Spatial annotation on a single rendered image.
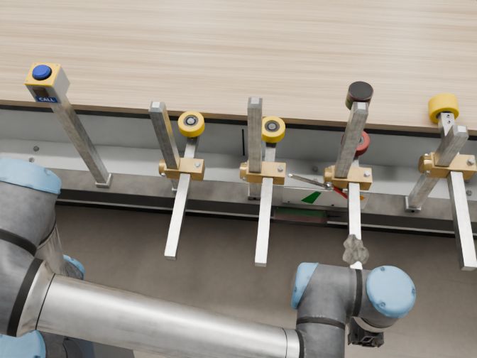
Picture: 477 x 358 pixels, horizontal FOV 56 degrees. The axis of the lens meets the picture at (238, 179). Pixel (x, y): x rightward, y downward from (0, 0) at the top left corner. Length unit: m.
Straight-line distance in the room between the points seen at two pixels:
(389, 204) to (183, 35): 0.91
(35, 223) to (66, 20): 1.19
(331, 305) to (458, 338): 1.40
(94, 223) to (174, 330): 1.65
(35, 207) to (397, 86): 1.15
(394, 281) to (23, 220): 0.64
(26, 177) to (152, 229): 1.52
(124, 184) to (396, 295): 0.99
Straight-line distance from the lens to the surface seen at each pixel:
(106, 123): 1.65
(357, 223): 1.29
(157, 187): 1.53
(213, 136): 1.59
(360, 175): 1.36
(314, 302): 0.86
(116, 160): 1.73
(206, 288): 2.11
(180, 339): 0.75
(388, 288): 0.88
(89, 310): 0.73
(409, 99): 1.52
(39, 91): 1.18
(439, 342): 2.18
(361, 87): 1.14
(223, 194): 1.49
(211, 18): 1.73
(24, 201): 0.76
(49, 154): 1.83
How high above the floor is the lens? 2.01
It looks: 60 degrees down
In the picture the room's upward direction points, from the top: 4 degrees counter-clockwise
